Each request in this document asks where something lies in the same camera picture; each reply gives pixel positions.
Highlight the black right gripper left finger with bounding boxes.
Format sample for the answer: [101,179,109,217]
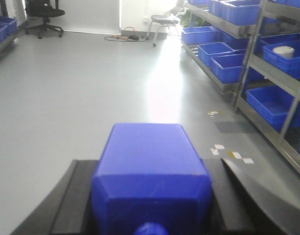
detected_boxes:
[11,160,98,235]

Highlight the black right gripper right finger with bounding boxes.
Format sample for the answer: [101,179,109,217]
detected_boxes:
[204,159,300,235]

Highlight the blue bottle part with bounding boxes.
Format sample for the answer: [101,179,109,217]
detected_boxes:
[92,123,212,235]

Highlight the right side steel shelf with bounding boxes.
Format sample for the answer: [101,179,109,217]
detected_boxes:
[185,0,300,174]

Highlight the stainless steel shelf rack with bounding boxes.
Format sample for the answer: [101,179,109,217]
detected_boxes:
[0,16,19,52]

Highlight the white tape roll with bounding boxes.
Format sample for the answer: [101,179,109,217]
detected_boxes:
[273,46,295,58]

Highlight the grey metal chair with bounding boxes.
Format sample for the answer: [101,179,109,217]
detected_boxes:
[145,0,186,47]

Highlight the black office chair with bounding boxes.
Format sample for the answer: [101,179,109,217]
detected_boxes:
[24,0,65,39]

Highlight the orange cable on floor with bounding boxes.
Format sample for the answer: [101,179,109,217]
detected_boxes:
[103,26,147,42]

